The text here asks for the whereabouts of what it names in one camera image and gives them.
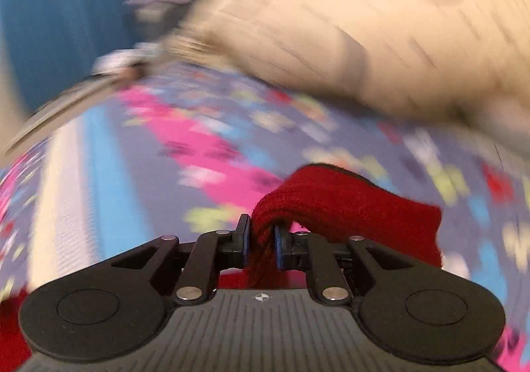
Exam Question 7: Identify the red knit sweater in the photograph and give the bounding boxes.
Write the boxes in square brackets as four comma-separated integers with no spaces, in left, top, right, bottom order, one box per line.
[19,164,442,361]

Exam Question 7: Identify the colourful floral striped blanket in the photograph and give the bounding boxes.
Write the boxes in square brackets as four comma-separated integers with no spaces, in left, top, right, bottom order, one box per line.
[1,63,529,371]

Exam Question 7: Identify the cream star moon duvet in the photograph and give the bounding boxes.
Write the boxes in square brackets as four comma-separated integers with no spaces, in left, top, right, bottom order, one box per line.
[168,0,529,152]

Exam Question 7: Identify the blue window curtain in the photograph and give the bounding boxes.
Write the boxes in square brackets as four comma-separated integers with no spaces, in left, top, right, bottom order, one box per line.
[1,0,140,112]

